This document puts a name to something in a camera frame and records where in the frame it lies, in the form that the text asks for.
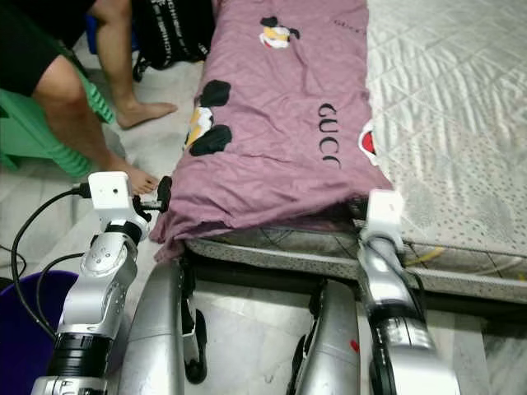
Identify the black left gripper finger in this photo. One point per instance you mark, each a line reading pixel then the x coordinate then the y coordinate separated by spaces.
pixel 165 193

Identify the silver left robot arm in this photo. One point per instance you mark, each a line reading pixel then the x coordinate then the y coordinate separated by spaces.
pixel 103 280

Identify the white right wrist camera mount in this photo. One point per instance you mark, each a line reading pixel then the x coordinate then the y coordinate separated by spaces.
pixel 385 212

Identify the purple cartoon print blanket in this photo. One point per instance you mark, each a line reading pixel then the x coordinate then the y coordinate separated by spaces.
pixel 288 82

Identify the purple plastic bucket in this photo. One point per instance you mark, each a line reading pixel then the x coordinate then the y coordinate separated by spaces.
pixel 20 346

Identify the person in black clothes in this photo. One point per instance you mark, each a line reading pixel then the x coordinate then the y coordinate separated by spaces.
pixel 66 90

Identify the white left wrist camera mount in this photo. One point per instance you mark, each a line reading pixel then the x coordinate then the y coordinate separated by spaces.
pixel 111 191

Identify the black backpack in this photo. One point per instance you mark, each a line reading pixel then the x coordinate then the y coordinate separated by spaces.
pixel 173 33

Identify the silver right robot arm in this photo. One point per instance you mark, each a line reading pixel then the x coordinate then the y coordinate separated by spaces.
pixel 387 280

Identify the green plastic stool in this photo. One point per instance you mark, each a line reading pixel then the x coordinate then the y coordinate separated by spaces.
pixel 25 132

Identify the grey quilted mattress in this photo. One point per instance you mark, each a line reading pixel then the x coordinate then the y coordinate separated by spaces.
pixel 453 99

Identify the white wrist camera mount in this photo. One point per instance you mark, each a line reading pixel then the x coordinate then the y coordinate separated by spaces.
pixel 111 191
pixel 385 212

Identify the silver left robot leg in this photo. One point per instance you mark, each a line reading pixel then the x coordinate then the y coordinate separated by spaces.
pixel 165 329

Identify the blue plastic container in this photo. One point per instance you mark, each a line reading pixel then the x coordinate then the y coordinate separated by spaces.
pixel 92 34

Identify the dark bed base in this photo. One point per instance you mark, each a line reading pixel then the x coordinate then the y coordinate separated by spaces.
pixel 255 280

